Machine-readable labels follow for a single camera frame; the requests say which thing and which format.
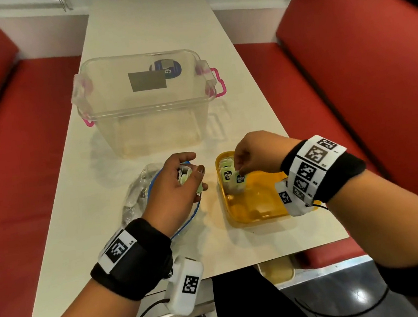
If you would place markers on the person's left hand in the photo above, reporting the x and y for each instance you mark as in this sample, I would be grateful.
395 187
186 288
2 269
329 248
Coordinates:
169 201

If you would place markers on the person's right hand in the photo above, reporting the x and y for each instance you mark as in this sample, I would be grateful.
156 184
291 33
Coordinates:
264 150

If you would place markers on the clear zip bag blue seal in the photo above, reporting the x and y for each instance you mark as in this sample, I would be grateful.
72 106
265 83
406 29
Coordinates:
138 197

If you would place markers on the tea bags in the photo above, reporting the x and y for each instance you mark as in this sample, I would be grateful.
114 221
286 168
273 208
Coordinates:
185 175

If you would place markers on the yellow tray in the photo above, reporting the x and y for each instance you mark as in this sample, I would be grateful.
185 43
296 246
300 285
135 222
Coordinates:
262 203

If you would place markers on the person's right forearm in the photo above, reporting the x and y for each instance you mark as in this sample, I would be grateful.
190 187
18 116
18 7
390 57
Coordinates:
398 226

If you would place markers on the person's black trousers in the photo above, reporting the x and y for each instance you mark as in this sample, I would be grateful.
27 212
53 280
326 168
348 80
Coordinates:
254 304

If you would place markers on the person's black sleeve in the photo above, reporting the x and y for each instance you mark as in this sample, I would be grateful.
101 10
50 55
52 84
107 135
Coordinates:
408 281

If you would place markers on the black left wristband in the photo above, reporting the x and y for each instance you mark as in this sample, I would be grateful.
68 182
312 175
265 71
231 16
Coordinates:
138 268

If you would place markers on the black wristband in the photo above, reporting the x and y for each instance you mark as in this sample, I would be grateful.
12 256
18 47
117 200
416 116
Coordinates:
344 172
138 268

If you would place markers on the black right wristband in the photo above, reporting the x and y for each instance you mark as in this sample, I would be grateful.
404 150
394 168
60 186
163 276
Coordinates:
344 172

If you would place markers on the yellow lid under table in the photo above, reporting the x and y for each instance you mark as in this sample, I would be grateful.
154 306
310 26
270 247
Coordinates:
276 270

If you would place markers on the red bench seat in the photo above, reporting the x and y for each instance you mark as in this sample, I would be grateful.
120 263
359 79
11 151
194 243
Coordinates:
362 54
8 166

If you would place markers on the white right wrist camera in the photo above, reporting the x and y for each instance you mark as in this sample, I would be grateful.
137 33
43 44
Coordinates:
296 208

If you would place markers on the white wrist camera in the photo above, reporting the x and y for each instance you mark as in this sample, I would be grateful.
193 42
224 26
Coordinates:
296 208
179 305

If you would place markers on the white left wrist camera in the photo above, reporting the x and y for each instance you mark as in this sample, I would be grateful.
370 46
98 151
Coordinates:
179 305

